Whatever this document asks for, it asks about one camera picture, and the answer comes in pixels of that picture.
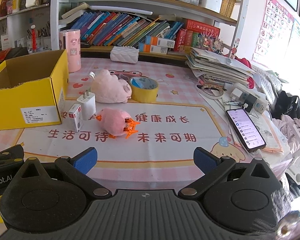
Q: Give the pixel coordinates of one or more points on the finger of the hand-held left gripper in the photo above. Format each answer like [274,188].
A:
[10,155]

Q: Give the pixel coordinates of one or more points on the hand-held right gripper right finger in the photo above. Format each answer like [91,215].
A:
[205,160]

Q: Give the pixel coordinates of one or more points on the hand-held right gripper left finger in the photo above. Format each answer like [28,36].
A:
[86,160]

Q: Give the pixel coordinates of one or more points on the small white carton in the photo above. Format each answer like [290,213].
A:
[73,120]

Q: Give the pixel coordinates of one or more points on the pink plush chick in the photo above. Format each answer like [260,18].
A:
[113,122]

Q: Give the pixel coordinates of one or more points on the yellow cardboard box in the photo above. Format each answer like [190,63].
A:
[15,105]

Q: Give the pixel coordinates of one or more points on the white charger plug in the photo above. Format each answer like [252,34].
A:
[87,107]

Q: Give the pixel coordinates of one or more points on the yellow tape roll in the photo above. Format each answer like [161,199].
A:
[145,95]

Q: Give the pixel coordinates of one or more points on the black smartphone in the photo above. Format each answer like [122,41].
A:
[245,130]

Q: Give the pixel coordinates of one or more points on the pink printed desk mat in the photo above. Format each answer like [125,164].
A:
[165,120]

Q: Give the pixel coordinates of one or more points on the black power adapter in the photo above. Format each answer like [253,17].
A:
[250,102]

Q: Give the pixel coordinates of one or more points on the pink plush pig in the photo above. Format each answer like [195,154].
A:
[107,90]

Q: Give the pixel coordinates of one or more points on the white power adapter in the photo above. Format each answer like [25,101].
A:
[237,91]

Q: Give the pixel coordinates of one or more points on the white power strip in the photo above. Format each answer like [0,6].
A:
[261,102]

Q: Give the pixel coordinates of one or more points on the pale pink cloth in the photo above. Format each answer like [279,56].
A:
[290,132]

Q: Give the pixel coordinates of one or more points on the stack of papers and notebooks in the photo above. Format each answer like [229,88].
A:
[215,65]

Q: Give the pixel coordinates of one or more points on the black cloth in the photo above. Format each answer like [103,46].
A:
[288,105]

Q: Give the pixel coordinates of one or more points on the grey blanket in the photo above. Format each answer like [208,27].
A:
[270,82]

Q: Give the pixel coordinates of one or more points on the black pouch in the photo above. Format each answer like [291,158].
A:
[18,51]

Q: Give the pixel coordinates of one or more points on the red cloth bag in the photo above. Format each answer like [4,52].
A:
[247,65]

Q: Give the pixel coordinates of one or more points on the pink cylinder container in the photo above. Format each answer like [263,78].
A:
[73,55]

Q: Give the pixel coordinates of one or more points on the white quilted tissue box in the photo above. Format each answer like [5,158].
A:
[123,55]

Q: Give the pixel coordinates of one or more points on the white and red carton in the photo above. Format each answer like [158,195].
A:
[6,42]

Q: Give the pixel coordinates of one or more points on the cartoon ant figure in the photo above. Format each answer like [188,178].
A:
[233,50]

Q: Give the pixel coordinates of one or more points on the desk pen cups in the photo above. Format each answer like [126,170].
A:
[43,42]

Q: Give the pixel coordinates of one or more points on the orange and blue carton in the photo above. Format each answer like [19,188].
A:
[160,41]
[152,48]

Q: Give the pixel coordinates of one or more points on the row of red books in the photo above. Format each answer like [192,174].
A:
[200,27]

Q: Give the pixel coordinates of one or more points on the row of colourful books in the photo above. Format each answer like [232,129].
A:
[120,30]

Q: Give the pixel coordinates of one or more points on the white bookshelf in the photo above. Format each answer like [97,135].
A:
[55,10]

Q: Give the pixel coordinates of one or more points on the white cup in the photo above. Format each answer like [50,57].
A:
[16,2]

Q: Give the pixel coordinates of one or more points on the white pen holder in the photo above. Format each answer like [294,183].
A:
[211,1]

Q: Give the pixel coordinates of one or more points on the alphabet wall poster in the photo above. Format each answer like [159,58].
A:
[272,27]

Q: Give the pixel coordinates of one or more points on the pastel wall poster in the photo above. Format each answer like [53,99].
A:
[298,40]

